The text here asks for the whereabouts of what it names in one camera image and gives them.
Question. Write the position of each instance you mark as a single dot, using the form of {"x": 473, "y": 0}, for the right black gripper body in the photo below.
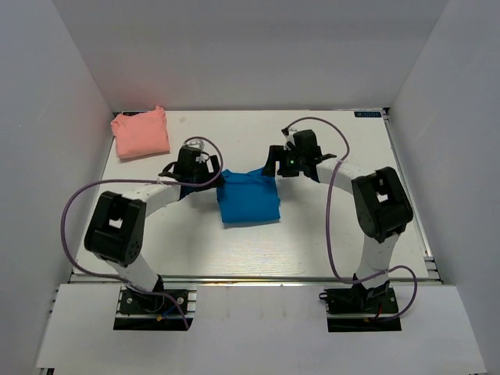
{"x": 291, "y": 162}

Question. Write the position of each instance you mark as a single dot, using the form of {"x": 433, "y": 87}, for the blue t-shirt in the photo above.
{"x": 248, "y": 198}

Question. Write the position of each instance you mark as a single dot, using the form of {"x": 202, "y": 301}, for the folded pink t-shirt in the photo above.
{"x": 141, "y": 135}

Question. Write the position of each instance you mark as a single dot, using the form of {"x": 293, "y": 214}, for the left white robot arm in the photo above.
{"x": 116, "y": 230}

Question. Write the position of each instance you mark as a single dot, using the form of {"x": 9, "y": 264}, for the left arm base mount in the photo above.
{"x": 136, "y": 312}

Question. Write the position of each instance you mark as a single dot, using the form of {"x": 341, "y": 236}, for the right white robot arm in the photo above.
{"x": 382, "y": 207}

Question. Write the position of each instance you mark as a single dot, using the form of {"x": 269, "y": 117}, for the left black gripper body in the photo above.
{"x": 201, "y": 174}

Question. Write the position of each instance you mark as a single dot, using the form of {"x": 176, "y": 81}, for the wrist white camera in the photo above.
{"x": 199, "y": 146}
{"x": 289, "y": 134}

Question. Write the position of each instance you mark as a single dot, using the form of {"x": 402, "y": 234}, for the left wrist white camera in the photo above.
{"x": 199, "y": 146}

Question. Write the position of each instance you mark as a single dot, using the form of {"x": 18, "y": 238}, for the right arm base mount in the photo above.
{"x": 352, "y": 310}

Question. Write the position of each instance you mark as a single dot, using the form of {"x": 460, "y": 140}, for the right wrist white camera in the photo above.
{"x": 289, "y": 134}

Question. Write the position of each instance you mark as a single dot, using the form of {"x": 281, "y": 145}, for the blue label sticker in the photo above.
{"x": 367, "y": 114}

